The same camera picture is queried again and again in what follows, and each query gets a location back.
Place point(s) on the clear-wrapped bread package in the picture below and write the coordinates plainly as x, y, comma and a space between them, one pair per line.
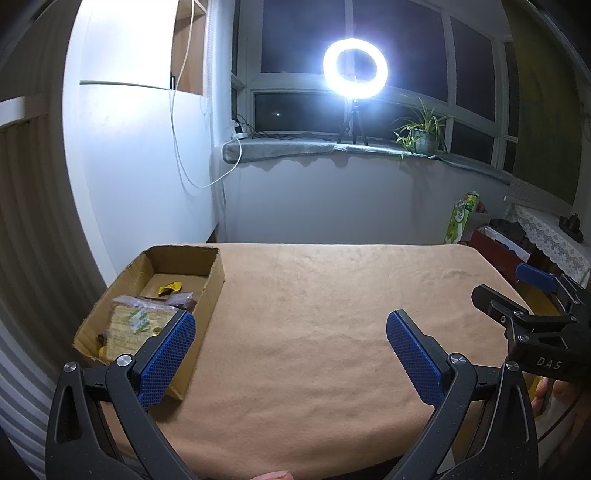
129, 323

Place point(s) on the green carton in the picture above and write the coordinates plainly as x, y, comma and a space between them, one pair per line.
459, 221

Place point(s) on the grey windowsill cloth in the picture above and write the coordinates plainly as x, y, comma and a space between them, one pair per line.
277, 150

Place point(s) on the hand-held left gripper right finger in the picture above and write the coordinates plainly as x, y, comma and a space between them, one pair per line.
413, 355

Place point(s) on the white window frame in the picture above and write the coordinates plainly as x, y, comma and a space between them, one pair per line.
415, 99

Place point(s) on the yellow candy wrapper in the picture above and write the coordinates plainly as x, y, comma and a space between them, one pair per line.
170, 288

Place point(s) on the white power strip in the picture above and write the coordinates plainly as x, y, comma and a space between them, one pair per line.
238, 129

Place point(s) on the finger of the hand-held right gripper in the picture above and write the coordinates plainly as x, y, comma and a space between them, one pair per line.
535, 276
494, 304

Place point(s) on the dark snack red twist ends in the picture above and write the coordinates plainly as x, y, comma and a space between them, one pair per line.
182, 301

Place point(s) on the round yellow candy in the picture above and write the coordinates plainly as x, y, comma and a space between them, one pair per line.
99, 353

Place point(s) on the dark figurine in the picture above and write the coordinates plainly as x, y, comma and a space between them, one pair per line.
570, 226

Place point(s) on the person's right hand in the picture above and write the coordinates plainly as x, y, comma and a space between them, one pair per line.
575, 415

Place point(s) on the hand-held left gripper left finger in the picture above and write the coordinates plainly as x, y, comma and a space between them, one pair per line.
168, 355

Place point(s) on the red storage box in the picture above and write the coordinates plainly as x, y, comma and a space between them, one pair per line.
494, 249

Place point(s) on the potted spider plant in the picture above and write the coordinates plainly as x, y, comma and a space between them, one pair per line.
422, 134

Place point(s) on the grey ribbed panel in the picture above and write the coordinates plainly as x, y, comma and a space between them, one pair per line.
23, 277

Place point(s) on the brown cardboard box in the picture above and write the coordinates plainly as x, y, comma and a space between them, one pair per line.
210, 295

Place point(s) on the white cabinet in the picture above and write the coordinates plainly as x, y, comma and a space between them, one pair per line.
129, 161

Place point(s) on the white lace cloth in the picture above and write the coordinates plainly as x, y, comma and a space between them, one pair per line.
554, 240

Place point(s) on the person's left hand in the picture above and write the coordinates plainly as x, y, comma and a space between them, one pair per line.
272, 476

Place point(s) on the black tripod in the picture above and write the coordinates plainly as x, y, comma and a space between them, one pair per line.
353, 124

